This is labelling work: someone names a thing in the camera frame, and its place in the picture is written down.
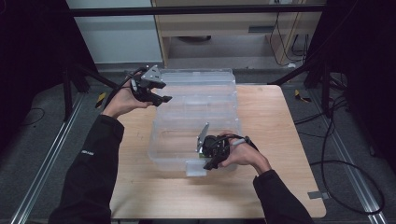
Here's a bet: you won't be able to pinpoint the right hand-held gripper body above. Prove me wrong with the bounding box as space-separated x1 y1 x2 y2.
195 121 232 161

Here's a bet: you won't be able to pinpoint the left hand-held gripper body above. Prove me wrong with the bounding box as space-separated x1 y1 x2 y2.
130 64 163 103

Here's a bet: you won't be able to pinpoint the clear plastic storage box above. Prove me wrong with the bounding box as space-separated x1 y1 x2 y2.
148 68 243 177

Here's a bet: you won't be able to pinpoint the person's left hand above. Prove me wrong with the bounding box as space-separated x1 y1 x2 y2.
102 74 155 119

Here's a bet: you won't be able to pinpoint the person's right hand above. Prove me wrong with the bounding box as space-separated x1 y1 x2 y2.
219 130 272 176

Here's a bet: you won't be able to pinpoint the white cabinet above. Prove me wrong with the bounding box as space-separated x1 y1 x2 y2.
65 0 163 64

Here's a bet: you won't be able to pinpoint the black metal stand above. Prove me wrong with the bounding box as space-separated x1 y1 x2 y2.
267 52 334 119
60 59 116 122

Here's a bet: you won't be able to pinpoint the black horizontal bar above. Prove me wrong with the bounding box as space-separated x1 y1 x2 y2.
66 4 326 17

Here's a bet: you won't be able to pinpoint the wooden cabinet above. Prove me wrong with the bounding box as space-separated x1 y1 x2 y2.
151 0 326 68

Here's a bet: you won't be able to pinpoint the yellow black striped tape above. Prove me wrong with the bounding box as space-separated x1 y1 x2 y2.
293 89 312 104

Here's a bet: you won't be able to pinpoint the grey tape piece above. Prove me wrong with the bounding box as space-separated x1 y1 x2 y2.
307 190 331 200

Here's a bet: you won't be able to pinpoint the black curtain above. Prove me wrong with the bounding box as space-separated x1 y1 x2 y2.
306 0 396 172
0 0 96 150

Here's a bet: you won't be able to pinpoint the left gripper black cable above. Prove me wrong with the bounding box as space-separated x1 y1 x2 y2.
104 66 149 110

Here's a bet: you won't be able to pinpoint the thin black floor cable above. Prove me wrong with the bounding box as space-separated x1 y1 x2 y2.
20 106 46 127

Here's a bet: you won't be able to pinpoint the black floor cable loop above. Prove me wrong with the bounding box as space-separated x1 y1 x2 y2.
293 71 386 216

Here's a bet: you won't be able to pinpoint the black hanging cables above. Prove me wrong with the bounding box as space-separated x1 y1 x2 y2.
269 12 309 68

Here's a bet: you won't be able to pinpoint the metal floor rail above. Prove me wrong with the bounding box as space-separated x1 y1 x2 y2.
306 90 389 224
8 92 87 224

